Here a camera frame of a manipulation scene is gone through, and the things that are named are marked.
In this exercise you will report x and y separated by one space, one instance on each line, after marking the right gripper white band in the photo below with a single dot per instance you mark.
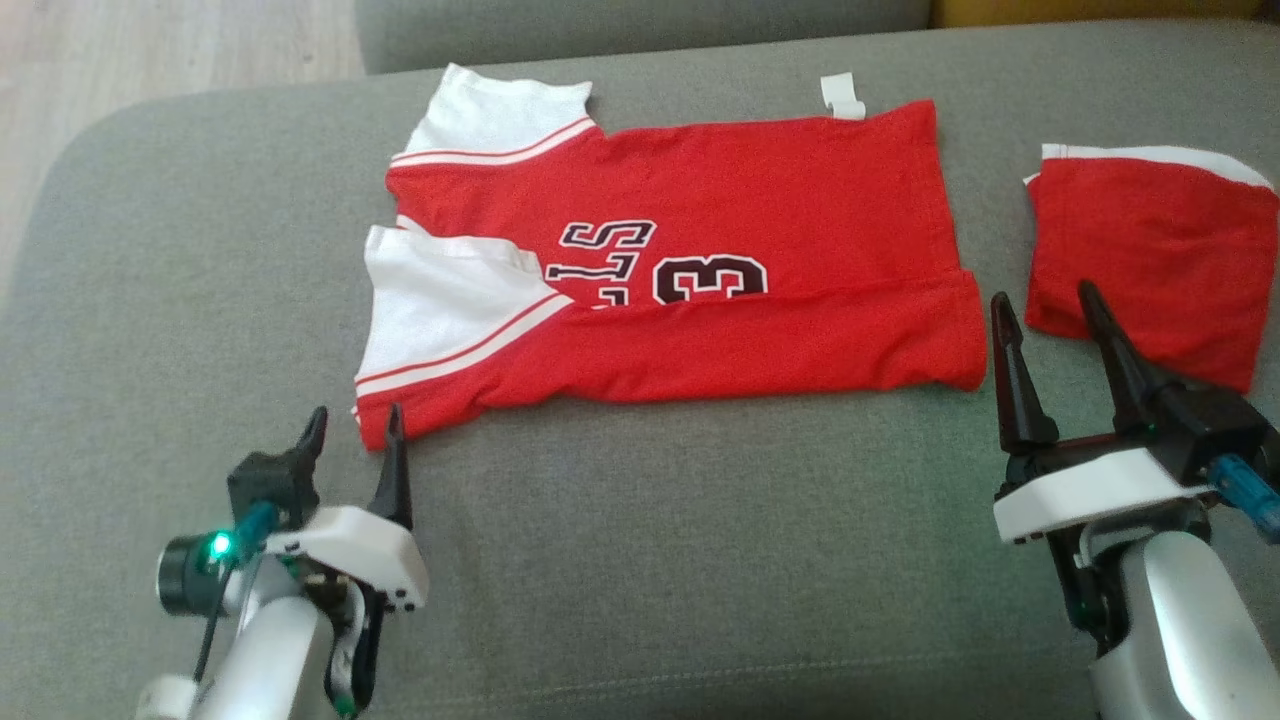
1080 490

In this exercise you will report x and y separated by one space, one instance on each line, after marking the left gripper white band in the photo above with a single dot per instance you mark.
350 545

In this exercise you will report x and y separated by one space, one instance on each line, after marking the red shorts with white stripe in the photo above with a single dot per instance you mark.
1150 250

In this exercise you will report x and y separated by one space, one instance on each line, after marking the red jersey with white sleeves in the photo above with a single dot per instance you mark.
750 180

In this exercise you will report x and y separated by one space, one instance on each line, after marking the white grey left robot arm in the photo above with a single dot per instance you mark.
270 650

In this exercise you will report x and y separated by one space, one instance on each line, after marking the grey and yellow sofa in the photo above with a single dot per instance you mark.
650 560

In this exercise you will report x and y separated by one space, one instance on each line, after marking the wide yellow sofa backrest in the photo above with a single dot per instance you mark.
1100 10

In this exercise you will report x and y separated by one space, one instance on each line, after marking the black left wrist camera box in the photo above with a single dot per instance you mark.
270 485

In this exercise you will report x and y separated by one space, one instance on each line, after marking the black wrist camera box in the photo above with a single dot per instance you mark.
1210 430
270 485

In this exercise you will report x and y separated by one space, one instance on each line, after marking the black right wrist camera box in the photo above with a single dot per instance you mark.
1210 430

